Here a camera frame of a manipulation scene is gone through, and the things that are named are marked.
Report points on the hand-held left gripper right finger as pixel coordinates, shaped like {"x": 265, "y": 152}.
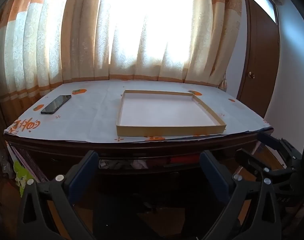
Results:
{"x": 214, "y": 177}

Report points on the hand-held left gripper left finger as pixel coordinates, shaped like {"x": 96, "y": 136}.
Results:
{"x": 84, "y": 171}

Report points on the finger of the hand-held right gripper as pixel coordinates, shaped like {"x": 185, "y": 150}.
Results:
{"x": 272, "y": 141}
{"x": 252, "y": 161}

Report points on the white underwear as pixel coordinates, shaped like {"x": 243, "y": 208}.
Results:
{"x": 139, "y": 164}

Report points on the shallow cardboard tray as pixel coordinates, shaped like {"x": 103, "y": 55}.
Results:
{"x": 167, "y": 112}

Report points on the dark wooden dresser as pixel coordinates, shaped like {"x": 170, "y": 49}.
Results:
{"x": 67, "y": 152}

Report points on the bright green object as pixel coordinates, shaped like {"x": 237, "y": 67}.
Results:
{"x": 19, "y": 175}

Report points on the brass door knob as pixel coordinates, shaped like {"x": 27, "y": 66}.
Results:
{"x": 251, "y": 75}

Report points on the black smartphone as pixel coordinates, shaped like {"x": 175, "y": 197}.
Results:
{"x": 55, "y": 104}

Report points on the curtain tassel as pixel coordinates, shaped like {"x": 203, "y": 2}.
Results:
{"x": 223, "y": 83}

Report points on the brown wooden door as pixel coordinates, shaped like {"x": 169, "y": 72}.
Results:
{"x": 262, "y": 55}

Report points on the cream and orange curtain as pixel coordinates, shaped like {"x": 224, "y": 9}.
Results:
{"x": 67, "y": 42}

